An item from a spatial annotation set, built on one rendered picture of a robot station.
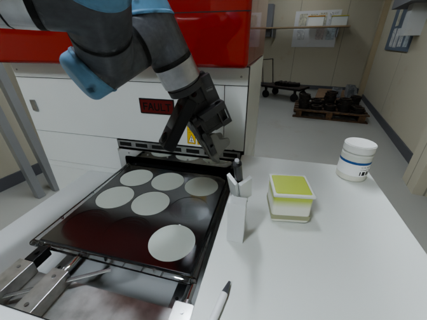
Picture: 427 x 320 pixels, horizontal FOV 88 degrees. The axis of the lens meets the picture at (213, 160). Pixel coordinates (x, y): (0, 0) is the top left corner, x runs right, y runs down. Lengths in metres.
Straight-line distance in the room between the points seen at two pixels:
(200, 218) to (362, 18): 7.63
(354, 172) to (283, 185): 0.24
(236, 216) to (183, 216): 0.22
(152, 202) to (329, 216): 0.42
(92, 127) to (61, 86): 0.16
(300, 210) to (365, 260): 0.12
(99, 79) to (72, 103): 0.58
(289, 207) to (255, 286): 0.16
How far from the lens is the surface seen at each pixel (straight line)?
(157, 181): 0.71
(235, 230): 0.40
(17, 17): 0.29
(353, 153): 0.63
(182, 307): 0.42
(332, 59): 7.88
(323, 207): 0.54
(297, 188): 0.45
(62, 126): 1.01
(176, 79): 0.42
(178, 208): 0.59
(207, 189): 0.65
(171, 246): 0.51
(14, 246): 0.79
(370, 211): 0.58
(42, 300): 0.51
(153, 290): 0.55
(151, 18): 0.41
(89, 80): 0.36
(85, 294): 0.51
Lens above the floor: 1.28
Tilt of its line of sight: 28 degrees down
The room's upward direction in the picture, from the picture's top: straight up
